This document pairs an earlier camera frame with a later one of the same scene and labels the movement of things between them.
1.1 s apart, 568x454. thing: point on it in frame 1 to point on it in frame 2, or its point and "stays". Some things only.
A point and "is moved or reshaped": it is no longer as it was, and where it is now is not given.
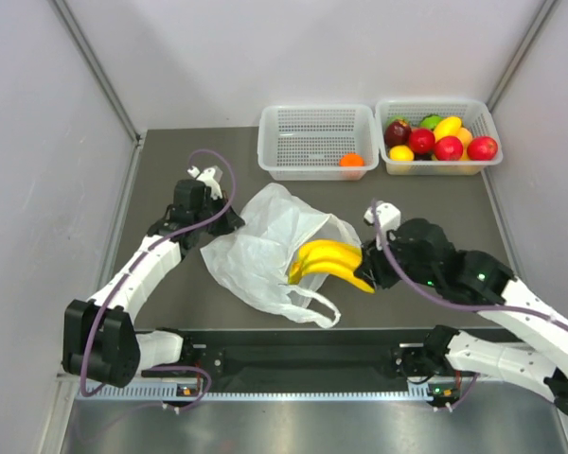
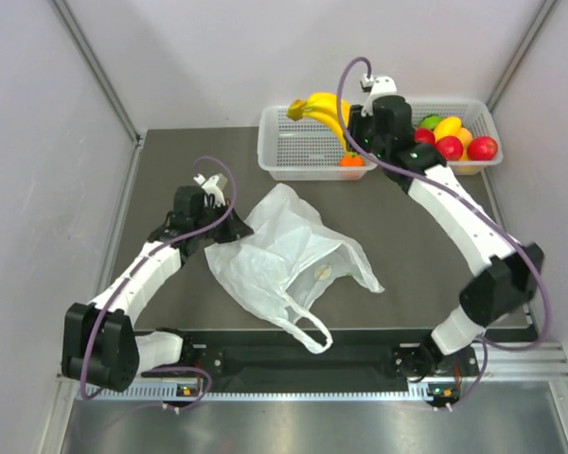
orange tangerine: [351, 160] stays
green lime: [431, 121] stays
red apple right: [482, 148] stays
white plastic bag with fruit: [256, 260] is moved or reshaped
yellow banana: [335, 259] to [326, 105]
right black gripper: [372, 266] to [358, 121]
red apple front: [449, 148] stays
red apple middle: [421, 140] stays
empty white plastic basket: [306, 142] stays
